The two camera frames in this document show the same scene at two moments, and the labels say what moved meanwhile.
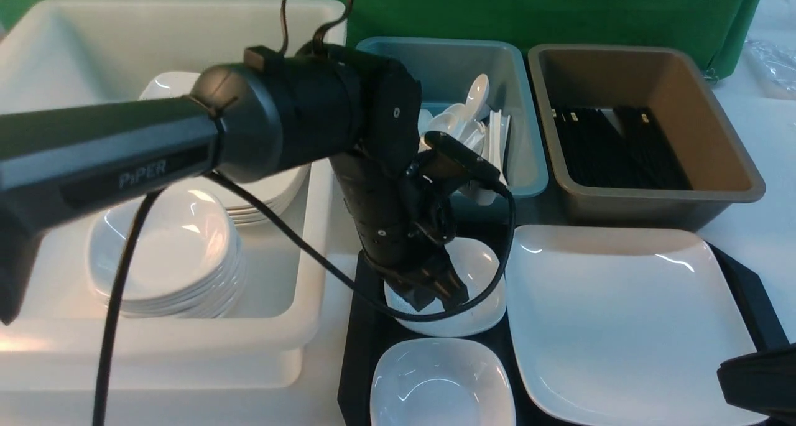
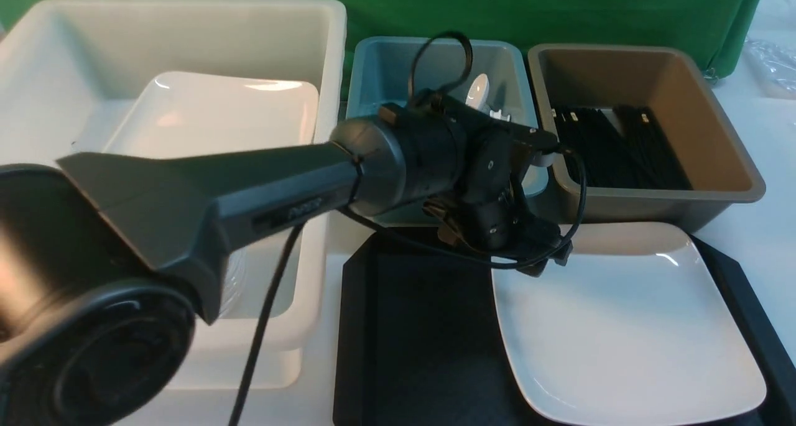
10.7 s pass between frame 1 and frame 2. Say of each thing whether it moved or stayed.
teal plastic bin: stayed
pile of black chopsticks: stayed
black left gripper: moved
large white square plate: stayed
